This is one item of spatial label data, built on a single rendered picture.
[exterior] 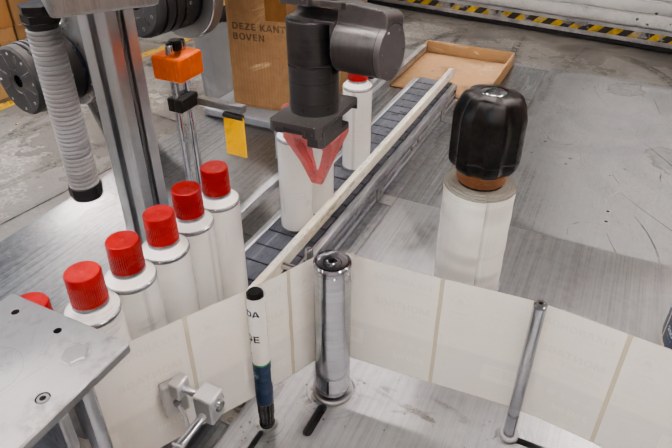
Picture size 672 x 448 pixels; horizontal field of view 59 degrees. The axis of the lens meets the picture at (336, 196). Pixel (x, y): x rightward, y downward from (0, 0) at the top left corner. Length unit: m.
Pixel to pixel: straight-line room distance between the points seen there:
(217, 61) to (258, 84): 1.97
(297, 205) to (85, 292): 0.41
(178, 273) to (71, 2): 0.28
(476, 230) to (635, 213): 0.53
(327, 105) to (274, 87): 0.73
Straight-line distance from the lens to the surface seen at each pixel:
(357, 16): 0.61
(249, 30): 1.37
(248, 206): 0.86
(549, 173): 1.26
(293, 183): 0.88
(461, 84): 1.63
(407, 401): 0.70
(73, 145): 0.67
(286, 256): 0.83
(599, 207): 1.18
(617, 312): 0.88
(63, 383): 0.41
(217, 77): 3.41
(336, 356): 0.64
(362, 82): 1.03
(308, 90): 0.65
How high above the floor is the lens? 1.43
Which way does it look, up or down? 33 degrees down
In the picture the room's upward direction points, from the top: straight up
